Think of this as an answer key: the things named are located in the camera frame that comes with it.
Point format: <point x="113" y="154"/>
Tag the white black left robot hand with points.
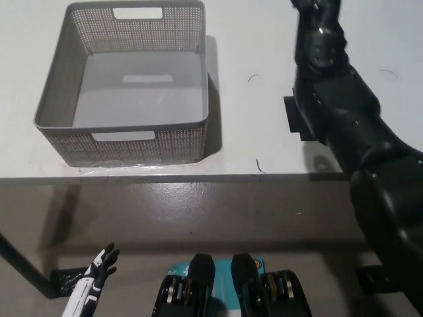
<point x="86" y="290"/>

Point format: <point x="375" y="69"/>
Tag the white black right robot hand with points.
<point x="317" y="6"/>

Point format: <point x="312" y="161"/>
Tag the black floor foot plate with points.
<point x="66" y="280"/>
<point x="370" y="280"/>

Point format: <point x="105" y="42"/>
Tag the black table leg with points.
<point x="23" y="267"/>

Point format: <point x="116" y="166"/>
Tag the black screwdriver holder pad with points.
<point x="292" y="112"/>

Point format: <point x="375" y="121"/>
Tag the black teal robot torso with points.
<point x="203" y="274"/>

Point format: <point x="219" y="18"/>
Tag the clear tape strip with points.
<point x="132" y="168"/>

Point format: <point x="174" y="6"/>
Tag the grey perforated plastic basket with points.
<point x="132" y="92"/>

